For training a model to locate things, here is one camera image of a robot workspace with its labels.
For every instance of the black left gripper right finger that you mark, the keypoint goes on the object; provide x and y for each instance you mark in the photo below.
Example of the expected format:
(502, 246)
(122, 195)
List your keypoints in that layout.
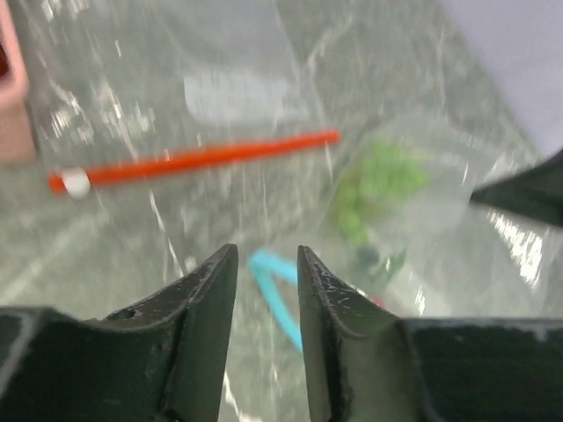
(363, 363)

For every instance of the blue zip bag with strawberries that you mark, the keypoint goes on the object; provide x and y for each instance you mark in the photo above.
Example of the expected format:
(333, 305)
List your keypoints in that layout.
(435, 254)

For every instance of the orange zip bag with vegetables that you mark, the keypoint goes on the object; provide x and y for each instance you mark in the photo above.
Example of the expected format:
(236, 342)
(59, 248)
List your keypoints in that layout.
(128, 90)

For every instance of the pink perforated plastic basket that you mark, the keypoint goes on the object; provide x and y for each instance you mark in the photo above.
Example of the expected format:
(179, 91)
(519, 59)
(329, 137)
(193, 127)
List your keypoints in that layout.
(17, 143)

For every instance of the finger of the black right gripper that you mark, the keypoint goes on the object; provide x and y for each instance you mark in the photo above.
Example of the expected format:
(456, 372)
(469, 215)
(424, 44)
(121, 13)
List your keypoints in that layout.
(535, 193)

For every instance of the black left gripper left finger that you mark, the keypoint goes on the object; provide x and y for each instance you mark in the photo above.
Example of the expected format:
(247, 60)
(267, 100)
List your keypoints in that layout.
(159, 359)

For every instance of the green fake grape bunch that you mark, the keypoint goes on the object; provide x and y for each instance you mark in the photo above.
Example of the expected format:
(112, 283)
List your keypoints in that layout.
(384, 175)

